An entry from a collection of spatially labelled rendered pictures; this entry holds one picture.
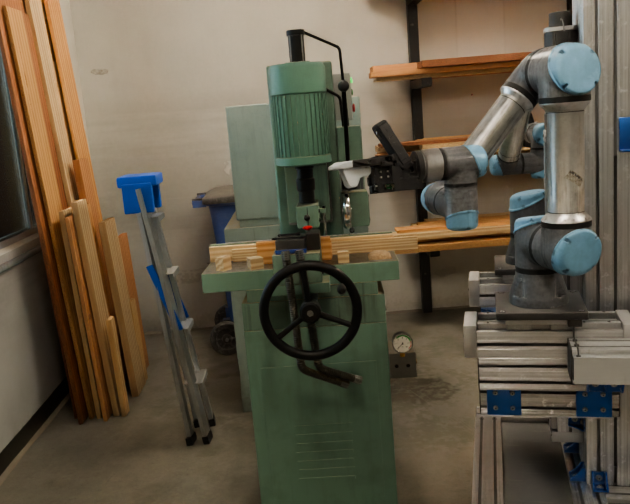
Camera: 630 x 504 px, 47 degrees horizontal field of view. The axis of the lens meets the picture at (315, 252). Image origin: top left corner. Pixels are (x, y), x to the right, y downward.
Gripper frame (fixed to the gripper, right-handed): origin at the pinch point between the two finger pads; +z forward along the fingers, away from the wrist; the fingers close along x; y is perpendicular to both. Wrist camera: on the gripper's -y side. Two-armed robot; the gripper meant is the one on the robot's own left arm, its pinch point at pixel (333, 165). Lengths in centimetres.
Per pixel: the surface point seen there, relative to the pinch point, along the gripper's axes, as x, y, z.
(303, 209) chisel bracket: 66, 9, -5
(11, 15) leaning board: 181, -89, 93
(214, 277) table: 64, 26, 25
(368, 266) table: 53, 28, -20
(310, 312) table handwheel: 39, 37, 2
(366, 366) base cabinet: 58, 59, -17
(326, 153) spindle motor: 62, -8, -13
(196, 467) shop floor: 134, 106, 37
